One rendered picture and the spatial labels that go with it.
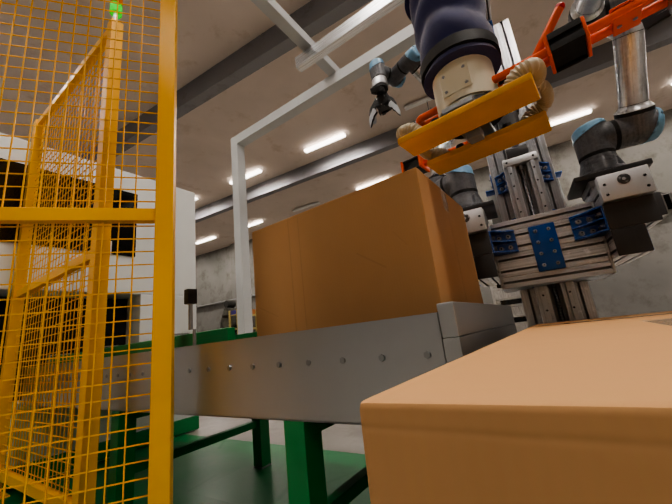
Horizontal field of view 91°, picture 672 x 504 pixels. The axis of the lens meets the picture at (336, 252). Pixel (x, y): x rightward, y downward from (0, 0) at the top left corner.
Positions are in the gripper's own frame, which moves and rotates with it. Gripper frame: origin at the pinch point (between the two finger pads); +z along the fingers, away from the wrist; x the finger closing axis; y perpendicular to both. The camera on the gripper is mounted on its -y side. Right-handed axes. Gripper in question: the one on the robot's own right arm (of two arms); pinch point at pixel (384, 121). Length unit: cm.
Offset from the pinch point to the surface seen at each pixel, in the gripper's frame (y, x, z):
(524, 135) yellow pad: -32, -48, 45
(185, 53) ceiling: 171, 370, -402
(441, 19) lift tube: -51, -35, 12
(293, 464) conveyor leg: -71, 12, 120
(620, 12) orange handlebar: -50, -70, 33
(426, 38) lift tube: -48, -30, 13
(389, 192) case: -59, -14, 61
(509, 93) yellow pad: -55, -45, 45
